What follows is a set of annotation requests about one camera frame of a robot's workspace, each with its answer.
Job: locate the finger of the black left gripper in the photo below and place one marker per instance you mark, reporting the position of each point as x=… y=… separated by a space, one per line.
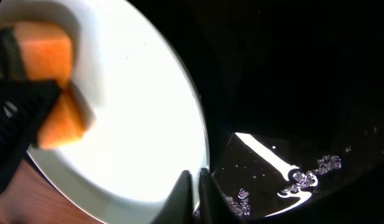
x=24 y=106

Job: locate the yellow green scrub sponge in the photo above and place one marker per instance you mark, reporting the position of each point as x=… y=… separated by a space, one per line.
x=42 y=51

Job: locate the pale green plate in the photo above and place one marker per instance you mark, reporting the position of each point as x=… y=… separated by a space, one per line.
x=145 y=123

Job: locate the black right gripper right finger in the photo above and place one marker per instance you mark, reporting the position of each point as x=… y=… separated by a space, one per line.
x=213 y=207

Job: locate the black rectangular water tray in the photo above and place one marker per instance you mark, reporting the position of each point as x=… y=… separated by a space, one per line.
x=266 y=179

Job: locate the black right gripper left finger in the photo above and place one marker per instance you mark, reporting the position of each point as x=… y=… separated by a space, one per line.
x=179 y=207

